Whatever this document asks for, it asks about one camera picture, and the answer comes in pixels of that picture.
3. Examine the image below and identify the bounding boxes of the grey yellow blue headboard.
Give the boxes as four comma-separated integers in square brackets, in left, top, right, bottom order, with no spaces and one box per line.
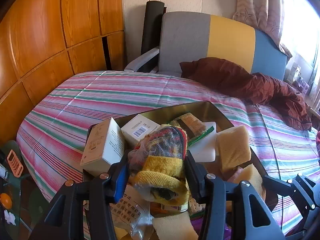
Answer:
[158,11,287,80]

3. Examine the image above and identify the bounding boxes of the white barcode box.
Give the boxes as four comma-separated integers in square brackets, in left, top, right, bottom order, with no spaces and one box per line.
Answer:
[121,114,160,148]

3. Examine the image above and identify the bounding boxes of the gold metal tray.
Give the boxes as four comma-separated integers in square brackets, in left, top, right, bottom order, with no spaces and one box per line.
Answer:
[82,101,278,240]

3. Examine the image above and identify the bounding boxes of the yellow knitted sock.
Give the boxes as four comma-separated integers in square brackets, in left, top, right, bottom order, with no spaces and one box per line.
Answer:
[128,125,189,206]

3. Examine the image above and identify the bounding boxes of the wrapped yellow sponge packet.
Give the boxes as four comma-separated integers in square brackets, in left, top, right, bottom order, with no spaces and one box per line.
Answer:
[169,113,212,147]

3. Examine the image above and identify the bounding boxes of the cream cardboard box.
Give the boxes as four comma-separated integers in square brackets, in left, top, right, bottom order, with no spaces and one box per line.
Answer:
[80,118,125,177]

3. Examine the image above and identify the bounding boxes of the clear plastic packet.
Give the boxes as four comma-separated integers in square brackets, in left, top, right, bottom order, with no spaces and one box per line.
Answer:
[110,184,152,239]

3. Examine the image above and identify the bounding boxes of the pink patterned curtain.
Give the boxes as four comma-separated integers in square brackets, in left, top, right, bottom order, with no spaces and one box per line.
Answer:
[233,0,292,58]

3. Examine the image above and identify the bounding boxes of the yellow sponge block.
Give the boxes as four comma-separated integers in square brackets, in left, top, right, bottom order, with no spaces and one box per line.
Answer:
[216,125,251,174]

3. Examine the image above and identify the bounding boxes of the black rolled mat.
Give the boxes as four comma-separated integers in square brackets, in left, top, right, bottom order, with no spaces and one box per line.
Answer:
[140,0,166,72]

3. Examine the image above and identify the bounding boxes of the dark red jacket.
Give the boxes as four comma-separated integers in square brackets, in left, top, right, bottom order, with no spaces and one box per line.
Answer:
[180,57,312,131]

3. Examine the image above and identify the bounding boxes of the wooden wardrobe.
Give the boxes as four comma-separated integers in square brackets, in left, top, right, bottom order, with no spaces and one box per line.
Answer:
[1,0,126,143]

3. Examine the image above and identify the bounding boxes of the orange plastic soap rack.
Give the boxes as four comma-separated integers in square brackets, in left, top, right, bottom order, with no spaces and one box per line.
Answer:
[7,150,23,178]

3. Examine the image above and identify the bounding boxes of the tan sponge in front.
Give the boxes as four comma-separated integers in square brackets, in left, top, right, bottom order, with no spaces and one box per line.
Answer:
[233,164,266,200]

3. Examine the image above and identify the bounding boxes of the striped bed sheet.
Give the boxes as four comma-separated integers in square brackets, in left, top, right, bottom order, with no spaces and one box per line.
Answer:
[16,71,319,200]

